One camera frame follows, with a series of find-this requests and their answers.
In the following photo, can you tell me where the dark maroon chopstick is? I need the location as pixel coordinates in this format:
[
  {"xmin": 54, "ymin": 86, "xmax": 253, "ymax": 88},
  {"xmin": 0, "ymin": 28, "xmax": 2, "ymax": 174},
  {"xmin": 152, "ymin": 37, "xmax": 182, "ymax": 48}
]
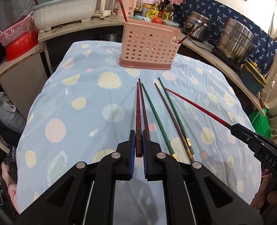
[{"xmin": 136, "ymin": 83, "xmax": 143, "ymax": 158}]

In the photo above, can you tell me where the green chopstick gold band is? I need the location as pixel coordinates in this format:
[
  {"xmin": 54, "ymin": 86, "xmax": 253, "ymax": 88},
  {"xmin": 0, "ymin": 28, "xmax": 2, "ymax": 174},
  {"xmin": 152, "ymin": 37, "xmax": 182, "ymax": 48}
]
[{"xmin": 141, "ymin": 83, "xmax": 178, "ymax": 160}]

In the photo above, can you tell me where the brown chopstick gold band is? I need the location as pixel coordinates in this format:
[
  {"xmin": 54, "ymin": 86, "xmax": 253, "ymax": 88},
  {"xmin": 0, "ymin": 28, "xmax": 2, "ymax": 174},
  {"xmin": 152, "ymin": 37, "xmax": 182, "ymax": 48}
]
[{"xmin": 154, "ymin": 83, "xmax": 194, "ymax": 164}]

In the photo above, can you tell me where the dark green chopstick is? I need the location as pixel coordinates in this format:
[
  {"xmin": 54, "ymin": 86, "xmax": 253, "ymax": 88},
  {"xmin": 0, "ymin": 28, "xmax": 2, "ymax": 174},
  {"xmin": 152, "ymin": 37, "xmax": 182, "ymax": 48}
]
[{"xmin": 158, "ymin": 77, "xmax": 194, "ymax": 155}]

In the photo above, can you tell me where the pink perforated utensil holder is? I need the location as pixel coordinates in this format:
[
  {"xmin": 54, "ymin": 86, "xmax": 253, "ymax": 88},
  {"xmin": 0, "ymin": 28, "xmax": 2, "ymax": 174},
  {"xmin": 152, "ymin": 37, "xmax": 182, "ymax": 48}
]
[{"xmin": 119, "ymin": 19, "xmax": 180, "ymax": 70}]

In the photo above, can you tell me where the bright red chopstick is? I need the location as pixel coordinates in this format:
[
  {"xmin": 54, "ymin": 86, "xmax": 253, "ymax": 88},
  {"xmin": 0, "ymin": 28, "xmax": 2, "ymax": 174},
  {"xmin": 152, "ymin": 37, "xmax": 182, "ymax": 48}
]
[{"xmin": 119, "ymin": 0, "xmax": 128, "ymax": 22}]

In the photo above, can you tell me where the dark purple chopstick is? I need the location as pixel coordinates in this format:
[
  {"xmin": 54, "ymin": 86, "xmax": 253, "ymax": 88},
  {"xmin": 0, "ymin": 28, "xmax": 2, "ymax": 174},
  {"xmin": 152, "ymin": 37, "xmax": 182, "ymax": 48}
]
[{"xmin": 178, "ymin": 21, "xmax": 206, "ymax": 44}]

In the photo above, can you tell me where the person's right hand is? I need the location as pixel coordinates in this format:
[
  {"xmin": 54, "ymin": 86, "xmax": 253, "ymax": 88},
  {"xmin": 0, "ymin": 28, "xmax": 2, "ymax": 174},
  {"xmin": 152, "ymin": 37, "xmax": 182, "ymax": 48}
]
[{"xmin": 250, "ymin": 173, "xmax": 277, "ymax": 212}]

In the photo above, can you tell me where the light blue patterned tablecloth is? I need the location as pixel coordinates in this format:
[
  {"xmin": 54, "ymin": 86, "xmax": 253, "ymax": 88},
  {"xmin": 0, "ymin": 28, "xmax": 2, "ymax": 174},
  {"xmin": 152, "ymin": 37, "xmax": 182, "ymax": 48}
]
[{"xmin": 16, "ymin": 41, "xmax": 261, "ymax": 212}]

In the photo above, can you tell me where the yellow bowl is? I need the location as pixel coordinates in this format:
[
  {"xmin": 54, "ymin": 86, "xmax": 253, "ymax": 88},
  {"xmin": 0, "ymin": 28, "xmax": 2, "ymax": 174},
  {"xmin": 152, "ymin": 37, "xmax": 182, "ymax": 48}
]
[{"xmin": 243, "ymin": 59, "xmax": 267, "ymax": 87}]

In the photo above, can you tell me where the black induction cooker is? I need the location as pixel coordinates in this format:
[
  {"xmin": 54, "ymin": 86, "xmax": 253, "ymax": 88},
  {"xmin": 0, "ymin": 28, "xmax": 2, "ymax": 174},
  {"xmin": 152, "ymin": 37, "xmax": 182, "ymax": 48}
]
[{"xmin": 211, "ymin": 46, "xmax": 243, "ymax": 69}]

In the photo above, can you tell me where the navy floral backsplash cloth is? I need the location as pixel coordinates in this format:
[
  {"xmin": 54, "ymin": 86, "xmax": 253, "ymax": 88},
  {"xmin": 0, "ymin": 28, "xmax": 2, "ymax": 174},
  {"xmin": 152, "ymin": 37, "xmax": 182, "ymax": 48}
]
[{"xmin": 174, "ymin": 0, "xmax": 277, "ymax": 76}]

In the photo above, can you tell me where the wet wipes pack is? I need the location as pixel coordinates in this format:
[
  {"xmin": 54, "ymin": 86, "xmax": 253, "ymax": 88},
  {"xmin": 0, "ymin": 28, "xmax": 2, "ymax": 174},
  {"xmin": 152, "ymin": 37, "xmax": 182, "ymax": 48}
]
[{"xmin": 132, "ymin": 15, "xmax": 152, "ymax": 22}]

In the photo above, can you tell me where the red tomato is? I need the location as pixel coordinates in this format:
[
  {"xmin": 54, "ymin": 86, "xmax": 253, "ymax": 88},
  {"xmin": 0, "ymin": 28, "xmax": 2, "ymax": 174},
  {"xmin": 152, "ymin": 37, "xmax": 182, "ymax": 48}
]
[{"xmin": 151, "ymin": 17, "xmax": 163, "ymax": 24}]

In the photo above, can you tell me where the clear food container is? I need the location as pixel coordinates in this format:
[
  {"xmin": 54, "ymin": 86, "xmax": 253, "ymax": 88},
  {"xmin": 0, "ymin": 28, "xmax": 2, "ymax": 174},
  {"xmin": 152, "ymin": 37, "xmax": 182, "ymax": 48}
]
[{"xmin": 162, "ymin": 19, "xmax": 179, "ymax": 28}]

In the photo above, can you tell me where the yellow seasoning bag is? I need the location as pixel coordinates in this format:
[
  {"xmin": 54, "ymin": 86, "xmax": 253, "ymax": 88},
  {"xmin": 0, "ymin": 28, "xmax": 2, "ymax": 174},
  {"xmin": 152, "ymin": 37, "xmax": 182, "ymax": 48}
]
[{"xmin": 146, "ymin": 3, "xmax": 159, "ymax": 19}]

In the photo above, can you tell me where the cooking oil bottle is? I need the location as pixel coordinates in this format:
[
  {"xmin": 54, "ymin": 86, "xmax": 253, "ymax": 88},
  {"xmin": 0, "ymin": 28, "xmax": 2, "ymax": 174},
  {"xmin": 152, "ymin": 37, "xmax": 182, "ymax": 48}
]
[{"xmin": 162, "ymin": 3, "xmax": 175, "ymax": 21}]

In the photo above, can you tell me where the stainless steel steamer pot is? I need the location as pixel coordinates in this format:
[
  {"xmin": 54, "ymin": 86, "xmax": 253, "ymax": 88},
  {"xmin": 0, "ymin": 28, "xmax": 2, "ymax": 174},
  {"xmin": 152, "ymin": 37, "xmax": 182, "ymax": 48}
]
[{"xmin": 216, "ymin": 18, "xmax": 257, "ymax": 64}]

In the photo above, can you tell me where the silver rice cooker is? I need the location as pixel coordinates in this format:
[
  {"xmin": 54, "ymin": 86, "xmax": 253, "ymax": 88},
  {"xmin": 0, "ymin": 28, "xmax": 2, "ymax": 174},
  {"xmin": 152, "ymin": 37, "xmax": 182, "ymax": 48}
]
[{"xmin": 183, "ymin": 10, "xmax": 214, "ymax": 42}]

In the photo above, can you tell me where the white glass kettle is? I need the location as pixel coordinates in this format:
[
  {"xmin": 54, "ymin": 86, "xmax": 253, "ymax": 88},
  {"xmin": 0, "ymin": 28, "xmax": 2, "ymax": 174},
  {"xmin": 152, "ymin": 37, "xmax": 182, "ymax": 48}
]
[{"xmin": 93, "ymin": 0, "xmax": 114, "ymax": 18}]

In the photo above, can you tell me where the pink electric kettle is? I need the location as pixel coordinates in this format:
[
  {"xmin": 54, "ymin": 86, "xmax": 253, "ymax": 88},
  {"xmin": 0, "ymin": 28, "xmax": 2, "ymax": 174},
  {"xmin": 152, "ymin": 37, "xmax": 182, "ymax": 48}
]
[{"xmin": 122, "ymin": 0, "xmax": 137, "ymax": 17}]

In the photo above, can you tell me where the red plastic basin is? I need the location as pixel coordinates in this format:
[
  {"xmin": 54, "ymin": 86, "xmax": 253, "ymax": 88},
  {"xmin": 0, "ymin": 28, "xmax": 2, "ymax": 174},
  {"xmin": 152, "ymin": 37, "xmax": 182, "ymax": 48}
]
[{"xmin": 5, "ymin": 29, "xmax": 38, "ymax": 62}]

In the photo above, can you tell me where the dish drainer box with lid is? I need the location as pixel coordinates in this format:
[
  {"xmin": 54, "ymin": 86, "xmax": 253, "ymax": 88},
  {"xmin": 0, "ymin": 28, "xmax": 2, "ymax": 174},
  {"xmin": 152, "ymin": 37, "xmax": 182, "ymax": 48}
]
[{"xmin": 33, "ymin": 0, "xmax": 97, "ymax": 31}]

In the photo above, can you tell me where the pink plastic basket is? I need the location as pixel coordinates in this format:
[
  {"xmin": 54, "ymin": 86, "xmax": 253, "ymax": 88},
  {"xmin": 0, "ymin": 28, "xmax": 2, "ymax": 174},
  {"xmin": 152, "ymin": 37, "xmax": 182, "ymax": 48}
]
[{"xmin": 0, "ymin": 16, "xmax": 35, "ymax": 47}]

